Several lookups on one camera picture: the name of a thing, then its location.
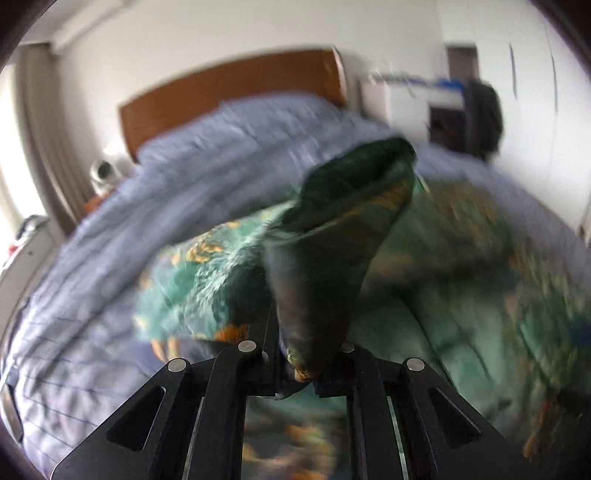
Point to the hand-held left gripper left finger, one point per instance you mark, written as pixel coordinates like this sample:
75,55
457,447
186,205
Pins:
258,374

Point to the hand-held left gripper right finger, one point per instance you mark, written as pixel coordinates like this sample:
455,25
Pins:
351,374

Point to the green printed jacket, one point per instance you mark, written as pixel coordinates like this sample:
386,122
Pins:
332,221

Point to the bed with purple plaid duvet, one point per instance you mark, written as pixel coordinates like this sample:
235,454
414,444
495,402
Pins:
138,230

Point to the wooden nightstand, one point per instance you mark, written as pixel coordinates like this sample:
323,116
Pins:
94,203

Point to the phone with photo case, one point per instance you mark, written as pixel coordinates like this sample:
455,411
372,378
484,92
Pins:
11,410

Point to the white window cabinet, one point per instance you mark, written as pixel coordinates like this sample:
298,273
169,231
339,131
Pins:
32,263

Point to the small white fan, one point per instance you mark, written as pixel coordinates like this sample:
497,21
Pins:
101,175

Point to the white crumpled cloth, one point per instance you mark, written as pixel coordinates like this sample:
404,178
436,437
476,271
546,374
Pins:
32,226

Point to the white desk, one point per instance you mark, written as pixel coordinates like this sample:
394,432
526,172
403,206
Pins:
406,106

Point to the wooden headboard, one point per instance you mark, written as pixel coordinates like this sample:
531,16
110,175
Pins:
221,92

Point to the dark hanging jacket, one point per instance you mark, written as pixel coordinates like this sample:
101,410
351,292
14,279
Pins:
485,115

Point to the beige curtain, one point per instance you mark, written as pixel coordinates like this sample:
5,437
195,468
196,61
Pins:
51,138

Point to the white wardrobe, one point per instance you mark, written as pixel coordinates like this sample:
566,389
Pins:
531,115

